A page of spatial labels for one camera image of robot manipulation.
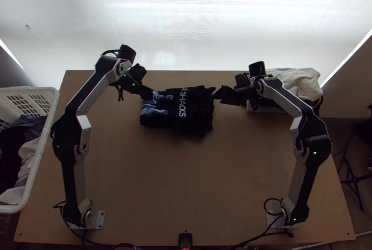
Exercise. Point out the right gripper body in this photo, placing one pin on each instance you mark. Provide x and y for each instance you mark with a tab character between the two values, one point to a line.
242	95

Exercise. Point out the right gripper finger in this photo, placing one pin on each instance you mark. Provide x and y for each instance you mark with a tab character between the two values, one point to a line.
224	91
229	102

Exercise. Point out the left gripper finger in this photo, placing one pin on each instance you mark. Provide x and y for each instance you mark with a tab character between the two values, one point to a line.
148	93

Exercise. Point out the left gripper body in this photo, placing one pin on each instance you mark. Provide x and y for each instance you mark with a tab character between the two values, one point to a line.
141	89

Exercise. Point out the dark t-shirt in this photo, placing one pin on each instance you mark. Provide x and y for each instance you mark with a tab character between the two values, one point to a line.
189	116

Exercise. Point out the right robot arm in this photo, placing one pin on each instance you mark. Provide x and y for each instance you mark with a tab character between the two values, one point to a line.
286	98

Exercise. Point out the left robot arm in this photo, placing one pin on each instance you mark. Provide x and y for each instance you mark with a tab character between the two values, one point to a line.
84	98

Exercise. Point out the pile of folded clothes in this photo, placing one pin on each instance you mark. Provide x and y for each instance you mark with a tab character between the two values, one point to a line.
296	82

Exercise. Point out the white laundry basket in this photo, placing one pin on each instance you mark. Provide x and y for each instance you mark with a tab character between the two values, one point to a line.
29	90

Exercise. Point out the black tripod stand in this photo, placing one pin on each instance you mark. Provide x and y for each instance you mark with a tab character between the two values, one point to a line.
350	174

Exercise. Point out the heap of clothes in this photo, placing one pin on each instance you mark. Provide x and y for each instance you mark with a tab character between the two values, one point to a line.
17	145

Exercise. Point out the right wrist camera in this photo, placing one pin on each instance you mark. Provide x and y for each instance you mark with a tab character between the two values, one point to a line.
241	79

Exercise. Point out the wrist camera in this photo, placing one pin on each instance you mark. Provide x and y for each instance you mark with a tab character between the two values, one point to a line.
139	72
241	79

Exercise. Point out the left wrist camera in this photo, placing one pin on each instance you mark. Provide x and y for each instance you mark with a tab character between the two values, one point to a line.
139	72

